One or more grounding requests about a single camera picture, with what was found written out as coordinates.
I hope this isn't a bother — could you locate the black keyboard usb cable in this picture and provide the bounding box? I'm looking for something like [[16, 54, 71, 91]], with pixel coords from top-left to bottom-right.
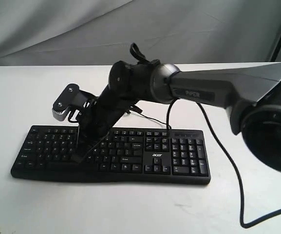
[[124, 107, 172, 130]]

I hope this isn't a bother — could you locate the black acer keyboard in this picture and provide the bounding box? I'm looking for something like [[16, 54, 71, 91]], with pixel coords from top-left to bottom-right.
[[11, 125, 211, 185]]

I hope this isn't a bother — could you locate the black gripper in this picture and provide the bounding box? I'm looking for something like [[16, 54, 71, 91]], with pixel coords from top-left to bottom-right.
[[71, 90, 137, 163]]

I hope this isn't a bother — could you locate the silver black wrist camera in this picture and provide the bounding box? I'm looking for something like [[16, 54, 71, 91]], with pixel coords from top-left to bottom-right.
[[52, 83, 97, 121]]

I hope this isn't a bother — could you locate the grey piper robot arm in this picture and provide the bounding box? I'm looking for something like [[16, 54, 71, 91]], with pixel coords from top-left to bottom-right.
[[72, 61, 281, 172]]

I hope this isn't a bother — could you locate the grey backdrop cloth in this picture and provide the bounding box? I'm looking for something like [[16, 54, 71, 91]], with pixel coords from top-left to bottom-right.
[[0, 0, 281, 66]]

